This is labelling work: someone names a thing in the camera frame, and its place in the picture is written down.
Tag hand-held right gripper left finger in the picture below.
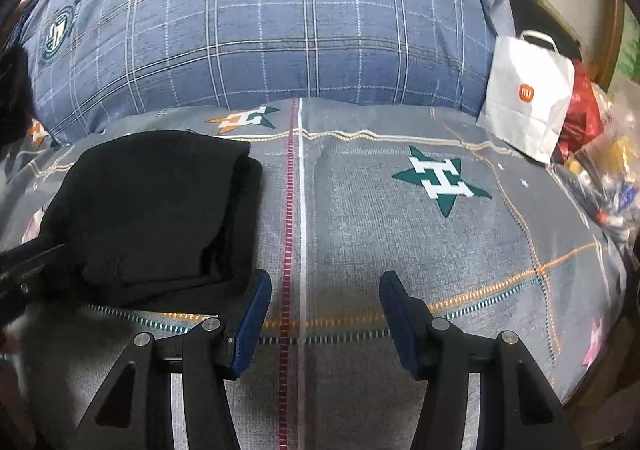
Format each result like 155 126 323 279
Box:
75 270 273 450

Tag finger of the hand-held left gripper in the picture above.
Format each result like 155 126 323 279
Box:
0 241 67 281

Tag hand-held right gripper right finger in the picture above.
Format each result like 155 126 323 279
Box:
378 270 583 450

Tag black pants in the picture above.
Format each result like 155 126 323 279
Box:
37 129 265 308

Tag grey star print bed sheet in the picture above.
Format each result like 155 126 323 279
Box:
0 97 628 450

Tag white paper bag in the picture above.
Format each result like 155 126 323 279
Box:
476 30 576 165

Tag clear plastic bags clutter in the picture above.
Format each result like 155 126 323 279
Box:
565 90 640 251

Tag red plastic bag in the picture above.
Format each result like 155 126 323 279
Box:
555 60 606 161

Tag blue plaid pillow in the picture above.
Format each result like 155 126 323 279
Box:
10 0 516 145

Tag black fabric item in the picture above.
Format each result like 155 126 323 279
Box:
507 0 583 63

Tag wooden framed wall picture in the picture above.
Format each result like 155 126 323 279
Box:
597 0 640 90

